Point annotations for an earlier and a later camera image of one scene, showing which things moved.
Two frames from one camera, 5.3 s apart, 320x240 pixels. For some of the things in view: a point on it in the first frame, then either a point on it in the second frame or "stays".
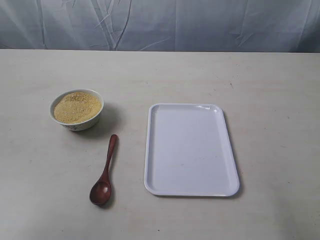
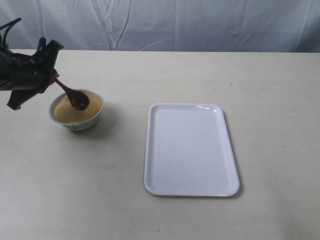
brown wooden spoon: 100,193 to 79,100
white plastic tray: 188,152 stays
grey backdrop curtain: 238,26 stays
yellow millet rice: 76,107 stays
